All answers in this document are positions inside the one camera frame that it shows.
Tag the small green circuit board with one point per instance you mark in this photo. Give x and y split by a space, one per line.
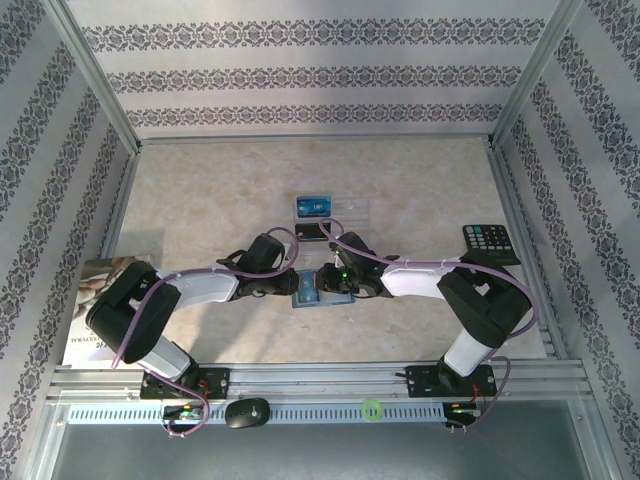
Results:
462 411
185 414

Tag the clear acrylic card stand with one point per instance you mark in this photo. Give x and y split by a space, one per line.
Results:
355 212

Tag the black credit card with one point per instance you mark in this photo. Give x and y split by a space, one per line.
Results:
307 231

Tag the aluminium side rail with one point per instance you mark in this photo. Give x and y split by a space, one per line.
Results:
511 200
119 200

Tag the black oval mouse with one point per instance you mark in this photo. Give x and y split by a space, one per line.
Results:
247 412

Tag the printed book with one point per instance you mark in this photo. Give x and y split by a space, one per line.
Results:
107 272

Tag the aluminium mounting rail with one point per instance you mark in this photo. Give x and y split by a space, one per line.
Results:
320 377

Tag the black calculator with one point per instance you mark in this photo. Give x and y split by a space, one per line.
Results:
492 240

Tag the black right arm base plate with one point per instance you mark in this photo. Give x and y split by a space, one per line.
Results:
420 382

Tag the blue fabric card holder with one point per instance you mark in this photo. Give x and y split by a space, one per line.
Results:
345 301

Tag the aluminium frame post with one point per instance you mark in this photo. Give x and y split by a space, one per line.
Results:
532 75
95 75

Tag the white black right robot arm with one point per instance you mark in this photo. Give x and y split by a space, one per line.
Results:
415 280

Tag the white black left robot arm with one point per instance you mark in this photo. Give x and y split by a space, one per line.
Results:
210 289

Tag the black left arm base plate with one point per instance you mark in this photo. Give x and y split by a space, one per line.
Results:
220 382

